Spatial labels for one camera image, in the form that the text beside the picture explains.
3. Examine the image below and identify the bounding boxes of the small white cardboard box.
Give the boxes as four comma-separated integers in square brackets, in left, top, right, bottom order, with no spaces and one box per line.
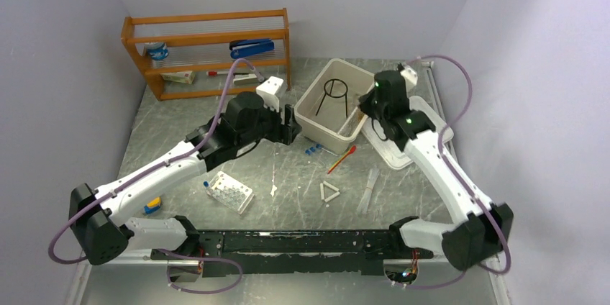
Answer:
[160,70,196,84]

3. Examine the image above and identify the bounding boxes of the red capped marker pen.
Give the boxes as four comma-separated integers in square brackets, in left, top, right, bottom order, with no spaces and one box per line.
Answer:
[206,70,229,77]

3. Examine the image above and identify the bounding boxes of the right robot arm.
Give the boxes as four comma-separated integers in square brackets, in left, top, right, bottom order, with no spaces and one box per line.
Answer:
[359,69,514,271]

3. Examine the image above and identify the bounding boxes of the white test tube rack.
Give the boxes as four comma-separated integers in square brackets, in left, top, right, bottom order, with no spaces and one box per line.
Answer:
[204,171,255,215]

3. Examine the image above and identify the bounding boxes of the blue capped small tubes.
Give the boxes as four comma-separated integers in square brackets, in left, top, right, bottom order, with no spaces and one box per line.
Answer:
[305,144,323,155]

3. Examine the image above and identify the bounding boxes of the beige whiteboard eraser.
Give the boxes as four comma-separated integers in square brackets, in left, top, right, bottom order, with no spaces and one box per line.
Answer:
[232,73,263,86]

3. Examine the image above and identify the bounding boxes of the beige plastic bin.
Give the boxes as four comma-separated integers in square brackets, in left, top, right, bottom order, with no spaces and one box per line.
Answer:
[294,58,374,154]

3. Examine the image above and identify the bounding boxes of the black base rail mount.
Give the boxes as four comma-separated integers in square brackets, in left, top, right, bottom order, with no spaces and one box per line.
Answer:
[173,229,431,278]

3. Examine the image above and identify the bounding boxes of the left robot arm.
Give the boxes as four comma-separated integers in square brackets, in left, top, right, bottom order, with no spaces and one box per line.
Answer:
[69,92,301,265]

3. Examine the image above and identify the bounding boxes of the red plastic spatula spoon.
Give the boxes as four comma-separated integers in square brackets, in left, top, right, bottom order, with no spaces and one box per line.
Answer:
[327,145,357,174]

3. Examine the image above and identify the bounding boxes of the blue stapler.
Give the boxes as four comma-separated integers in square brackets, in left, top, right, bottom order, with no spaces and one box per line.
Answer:
[229,38,275,59]

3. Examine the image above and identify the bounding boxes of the clear plastic pipettes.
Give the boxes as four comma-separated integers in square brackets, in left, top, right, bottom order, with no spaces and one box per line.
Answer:
[356,168,380,214]

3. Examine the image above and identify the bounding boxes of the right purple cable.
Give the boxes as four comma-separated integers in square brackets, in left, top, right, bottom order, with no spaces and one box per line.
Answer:
[405,55,513,291]

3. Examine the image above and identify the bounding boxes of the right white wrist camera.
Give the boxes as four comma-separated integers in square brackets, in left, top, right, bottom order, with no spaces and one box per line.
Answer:
[399,65,419,93]

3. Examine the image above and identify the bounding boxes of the metal crucible tongs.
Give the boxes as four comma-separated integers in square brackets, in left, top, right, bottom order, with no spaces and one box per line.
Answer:
[337,111,356,137]

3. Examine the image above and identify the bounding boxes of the white clay triangle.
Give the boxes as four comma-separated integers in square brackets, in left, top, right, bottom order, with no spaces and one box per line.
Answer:
[319,181,340,203]

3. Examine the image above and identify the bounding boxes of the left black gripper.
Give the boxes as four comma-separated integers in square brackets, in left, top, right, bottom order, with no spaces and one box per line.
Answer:
[237,97,301,147]

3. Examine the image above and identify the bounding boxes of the orange wooden shelf rack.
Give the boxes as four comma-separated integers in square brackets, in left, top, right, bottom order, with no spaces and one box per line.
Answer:
[121,8,291,101]

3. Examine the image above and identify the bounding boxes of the white plastic bin lid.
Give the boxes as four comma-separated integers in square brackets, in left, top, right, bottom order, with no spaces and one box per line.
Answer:
[362,96,454,175]

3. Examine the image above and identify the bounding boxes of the yellow blue small block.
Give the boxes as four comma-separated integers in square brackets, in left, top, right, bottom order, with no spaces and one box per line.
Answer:
[144,197,162,214]

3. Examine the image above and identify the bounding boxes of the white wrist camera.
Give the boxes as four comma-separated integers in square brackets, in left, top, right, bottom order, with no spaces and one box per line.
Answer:
[399,65,419,93]
[255,76,287,111]

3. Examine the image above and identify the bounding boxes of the blue white tape roll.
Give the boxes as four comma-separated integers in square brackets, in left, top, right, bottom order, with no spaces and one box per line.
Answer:
[143,42,169,61]

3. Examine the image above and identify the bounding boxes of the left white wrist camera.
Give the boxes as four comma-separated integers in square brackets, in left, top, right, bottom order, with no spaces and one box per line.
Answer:
[255,76,287,111]

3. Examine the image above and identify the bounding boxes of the black wire tripod stand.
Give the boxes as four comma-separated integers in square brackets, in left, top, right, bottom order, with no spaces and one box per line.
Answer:
[315,78,349,117]

